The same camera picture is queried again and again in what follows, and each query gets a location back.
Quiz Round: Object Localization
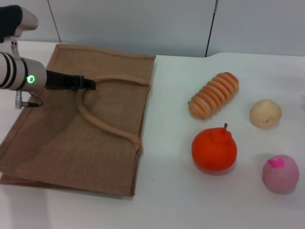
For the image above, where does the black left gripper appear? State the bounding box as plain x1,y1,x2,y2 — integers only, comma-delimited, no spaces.
45,70,97,91

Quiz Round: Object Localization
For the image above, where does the brown jute handbag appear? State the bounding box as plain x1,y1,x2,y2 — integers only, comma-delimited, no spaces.
0,43,157,198

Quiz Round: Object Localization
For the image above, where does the orange striped bread loaf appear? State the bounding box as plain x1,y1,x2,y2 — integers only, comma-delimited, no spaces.
188,72,240,120

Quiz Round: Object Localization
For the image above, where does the orange fruit with stem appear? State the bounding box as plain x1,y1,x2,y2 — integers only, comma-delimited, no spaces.
191,123,238,173

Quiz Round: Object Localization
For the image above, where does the beige round bun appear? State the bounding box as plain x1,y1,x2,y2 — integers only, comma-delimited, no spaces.
249,99,283,129

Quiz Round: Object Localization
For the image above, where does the pink peach toy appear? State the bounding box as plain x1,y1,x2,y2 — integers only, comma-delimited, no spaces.
262,155,300,195

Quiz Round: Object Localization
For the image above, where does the black cable with metal plug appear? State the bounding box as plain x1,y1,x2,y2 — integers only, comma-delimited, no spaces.
15,90,44,110

